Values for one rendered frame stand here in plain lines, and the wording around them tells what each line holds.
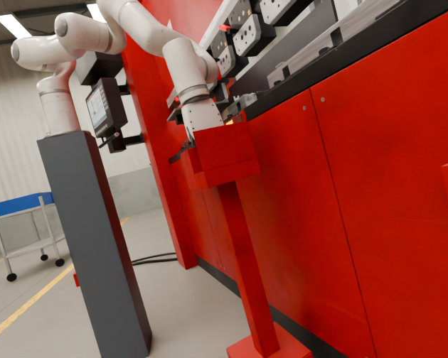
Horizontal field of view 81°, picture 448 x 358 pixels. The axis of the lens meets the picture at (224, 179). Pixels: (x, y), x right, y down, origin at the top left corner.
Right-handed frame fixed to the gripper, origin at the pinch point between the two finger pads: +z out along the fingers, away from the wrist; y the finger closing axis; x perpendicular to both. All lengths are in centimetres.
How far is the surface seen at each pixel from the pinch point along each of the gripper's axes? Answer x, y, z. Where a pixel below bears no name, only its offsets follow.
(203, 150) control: 4.9, 4.6, -2.1
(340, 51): 30.7, -20.1, -10.4
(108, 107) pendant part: -146, 13, -64
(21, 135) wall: -823, 218, -249
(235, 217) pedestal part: -2.1, -0.1, 19.0
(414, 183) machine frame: 38.7, -18.1, 16.7
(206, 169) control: 4.9, 5.5, 2.9
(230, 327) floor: -43, 4, 74
